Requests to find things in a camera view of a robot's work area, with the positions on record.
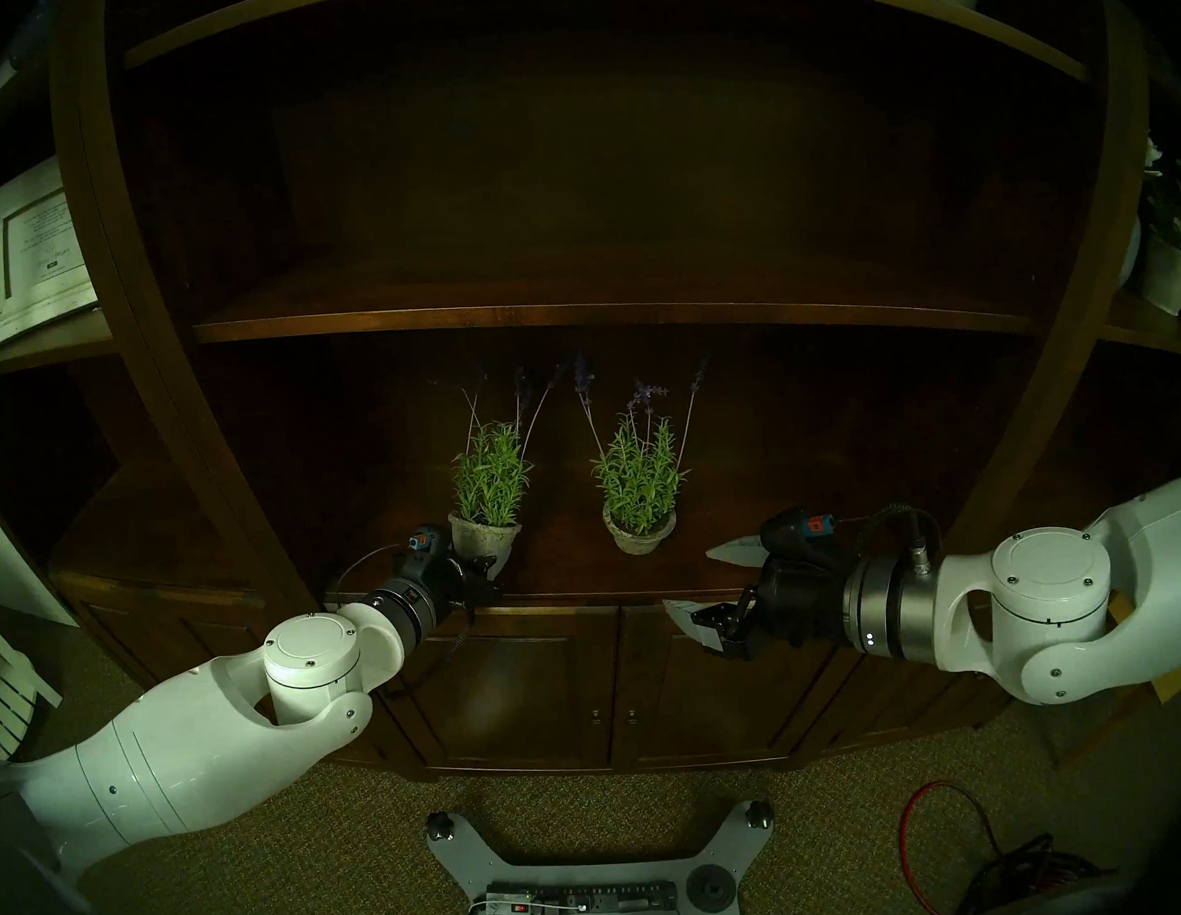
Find green plant white square pot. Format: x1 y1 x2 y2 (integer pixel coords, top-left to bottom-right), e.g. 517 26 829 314
1127 159 1181 321

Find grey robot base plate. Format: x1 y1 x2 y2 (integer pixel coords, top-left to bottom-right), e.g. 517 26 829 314
424 793 781 915

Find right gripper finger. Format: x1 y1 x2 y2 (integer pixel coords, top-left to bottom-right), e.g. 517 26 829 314
705 536 774 570
662 594 762 665

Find black round base disc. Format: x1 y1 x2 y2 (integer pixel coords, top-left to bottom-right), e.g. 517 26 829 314
690 862 739 913

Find red cable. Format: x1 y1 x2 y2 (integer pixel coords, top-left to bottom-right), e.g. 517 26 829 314
896 778 1010 915

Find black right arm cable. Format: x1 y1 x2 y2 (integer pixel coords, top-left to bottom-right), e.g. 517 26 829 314
835 503 945 561

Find white slanted panel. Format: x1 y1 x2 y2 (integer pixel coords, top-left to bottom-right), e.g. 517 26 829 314
0 454 80 631

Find white slatted wooden chair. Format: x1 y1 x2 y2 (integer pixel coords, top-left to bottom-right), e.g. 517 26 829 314
0 588 67 765

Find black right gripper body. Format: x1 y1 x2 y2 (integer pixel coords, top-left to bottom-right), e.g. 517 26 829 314
713 534 860 665

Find dark wooden bookcase cabinet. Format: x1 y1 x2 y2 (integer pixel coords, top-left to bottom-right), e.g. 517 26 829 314
0 0 1181 814

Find white framed certificate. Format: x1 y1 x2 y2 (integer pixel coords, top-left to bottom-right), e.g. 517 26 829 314
0 155 104 347

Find dark wooden cabinet door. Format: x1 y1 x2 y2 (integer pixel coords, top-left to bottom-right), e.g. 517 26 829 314
610 594 859 769
362 606 617 780

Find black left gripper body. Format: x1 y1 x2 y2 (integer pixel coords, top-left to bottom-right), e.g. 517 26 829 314
414 553 492 631

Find black red cable reel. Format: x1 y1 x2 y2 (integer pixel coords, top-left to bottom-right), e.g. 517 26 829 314
951 832 1108 915

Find black power strip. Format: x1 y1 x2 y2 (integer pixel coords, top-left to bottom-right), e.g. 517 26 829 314
483 879 679 915

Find potted fake lavender plant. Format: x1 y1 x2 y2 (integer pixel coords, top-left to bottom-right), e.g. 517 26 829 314
570 347 721 560
428 359 578 584

